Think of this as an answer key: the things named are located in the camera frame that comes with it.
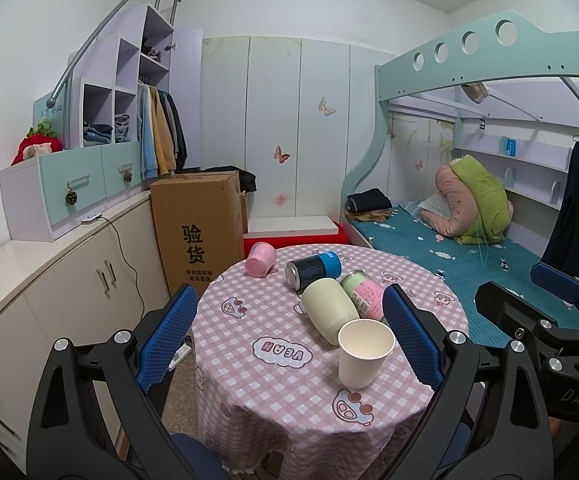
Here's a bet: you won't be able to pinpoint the green and pink cup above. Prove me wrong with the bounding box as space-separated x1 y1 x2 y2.
340 270 389 322

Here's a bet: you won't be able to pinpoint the teal bunk bed frame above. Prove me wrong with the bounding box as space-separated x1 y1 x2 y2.
343 12 579 241

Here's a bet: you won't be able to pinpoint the white wardrobe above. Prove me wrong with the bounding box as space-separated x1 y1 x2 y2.
200 35 395 222

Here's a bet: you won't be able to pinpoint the teal printed bedsheet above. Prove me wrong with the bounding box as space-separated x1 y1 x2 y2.
357 202 579 333

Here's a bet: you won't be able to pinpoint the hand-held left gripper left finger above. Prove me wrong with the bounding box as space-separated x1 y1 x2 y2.
27 284 200 480

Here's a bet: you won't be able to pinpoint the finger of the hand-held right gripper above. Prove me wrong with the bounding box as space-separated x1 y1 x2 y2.
474 281 560 347
530 261 579 311

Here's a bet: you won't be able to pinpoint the red platform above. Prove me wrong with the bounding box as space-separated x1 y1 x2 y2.
243 220 351 262

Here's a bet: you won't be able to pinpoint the hanging clothes row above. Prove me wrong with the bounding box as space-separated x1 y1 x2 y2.
148 87 178 177

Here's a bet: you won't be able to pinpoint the tall cardboard box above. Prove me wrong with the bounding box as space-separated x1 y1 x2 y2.
150 171 244 297

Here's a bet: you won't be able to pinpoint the white power strip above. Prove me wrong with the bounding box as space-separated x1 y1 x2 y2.
166 341 193 372

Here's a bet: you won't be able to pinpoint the white wall shelf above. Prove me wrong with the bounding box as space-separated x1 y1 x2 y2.
451 132 576 207

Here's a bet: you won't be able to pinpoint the dark cup with blue lid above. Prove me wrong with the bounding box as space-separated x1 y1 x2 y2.
285 253 341 291

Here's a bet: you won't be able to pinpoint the pink quilt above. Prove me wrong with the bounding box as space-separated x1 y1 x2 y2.
421 164 515 239

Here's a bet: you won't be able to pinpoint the hanging dark jacket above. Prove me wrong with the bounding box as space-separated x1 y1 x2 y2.
164 91 189 172

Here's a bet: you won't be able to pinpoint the black cable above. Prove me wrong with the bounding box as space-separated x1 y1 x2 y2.
100 217 144 322

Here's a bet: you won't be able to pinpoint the folded black clothes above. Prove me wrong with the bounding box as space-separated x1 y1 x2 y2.
345 188 395 221

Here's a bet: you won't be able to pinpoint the red plush toy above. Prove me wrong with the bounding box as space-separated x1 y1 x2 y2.
11 121 64 166

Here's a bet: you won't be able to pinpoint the dark clothes pile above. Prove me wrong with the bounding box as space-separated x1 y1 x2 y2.
204 165 258 194

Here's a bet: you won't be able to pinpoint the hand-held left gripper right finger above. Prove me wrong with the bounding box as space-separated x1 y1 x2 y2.
382 284 553 480

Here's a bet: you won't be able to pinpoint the white board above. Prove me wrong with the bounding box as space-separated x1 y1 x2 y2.
247 216 339 235

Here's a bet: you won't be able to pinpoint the green quilt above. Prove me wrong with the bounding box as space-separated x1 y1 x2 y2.
450 156 513 247

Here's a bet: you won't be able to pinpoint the grey metal handrail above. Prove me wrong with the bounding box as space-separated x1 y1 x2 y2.
50 0 181 102

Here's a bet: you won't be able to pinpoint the beige cloth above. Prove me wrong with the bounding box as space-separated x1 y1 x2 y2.
461 81 491 105

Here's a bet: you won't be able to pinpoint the white pillow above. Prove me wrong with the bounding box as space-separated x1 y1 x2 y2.
418 194 451 222

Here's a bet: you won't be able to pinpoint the pink checkered tablecloth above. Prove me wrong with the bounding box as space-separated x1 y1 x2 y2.
190 244 470 472

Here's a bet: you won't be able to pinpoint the hanging blue shirt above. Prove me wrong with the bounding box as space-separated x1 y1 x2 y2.
136 84 158 181

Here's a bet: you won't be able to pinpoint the cream cup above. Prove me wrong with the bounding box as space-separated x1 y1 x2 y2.
302 277 360 346

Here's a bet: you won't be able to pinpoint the purple stair cabinet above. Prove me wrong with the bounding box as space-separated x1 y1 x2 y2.
0 5 204 242

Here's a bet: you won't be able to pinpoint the white low cabinet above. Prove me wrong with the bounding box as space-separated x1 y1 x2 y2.
0 187 193 463

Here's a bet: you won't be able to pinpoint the folded jeans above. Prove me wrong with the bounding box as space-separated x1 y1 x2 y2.
82 120 115 147

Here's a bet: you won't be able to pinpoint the white paper cup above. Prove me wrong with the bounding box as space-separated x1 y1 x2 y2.
338 318 395 389

